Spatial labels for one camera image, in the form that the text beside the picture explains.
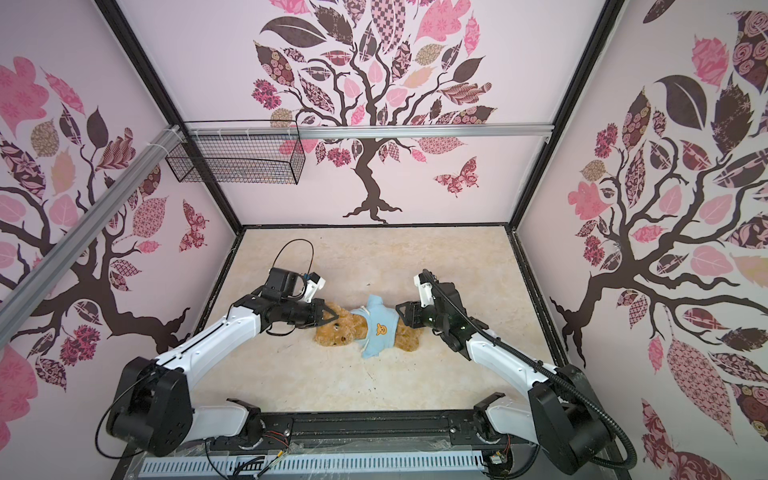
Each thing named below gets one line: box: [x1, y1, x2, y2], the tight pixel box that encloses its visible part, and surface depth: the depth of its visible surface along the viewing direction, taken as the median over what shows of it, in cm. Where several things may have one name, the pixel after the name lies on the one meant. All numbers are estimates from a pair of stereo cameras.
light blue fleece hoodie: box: [350, 294, 400, 359], surface depth 85 cm
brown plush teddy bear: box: [314, 302, 423, 352], surface depth 82 cm
